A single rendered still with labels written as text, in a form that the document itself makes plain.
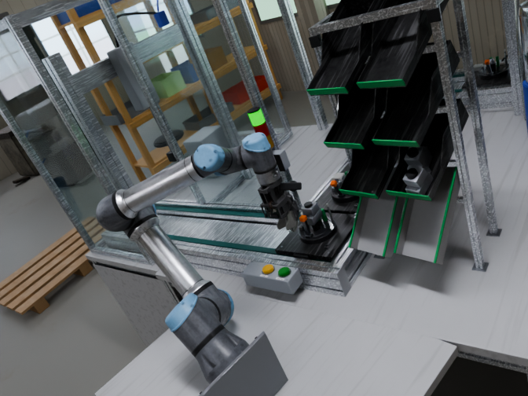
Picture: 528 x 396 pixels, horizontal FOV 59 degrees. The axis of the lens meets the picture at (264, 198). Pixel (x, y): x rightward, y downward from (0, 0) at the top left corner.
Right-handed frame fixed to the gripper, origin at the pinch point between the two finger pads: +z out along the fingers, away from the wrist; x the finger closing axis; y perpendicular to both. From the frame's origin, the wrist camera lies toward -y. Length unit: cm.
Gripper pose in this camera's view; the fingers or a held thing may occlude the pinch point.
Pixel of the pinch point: (294, 227)
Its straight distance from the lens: 157.1
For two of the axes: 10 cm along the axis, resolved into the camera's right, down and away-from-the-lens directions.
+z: 3.4, 8.3, 4.5
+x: 7.6, 0.3, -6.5
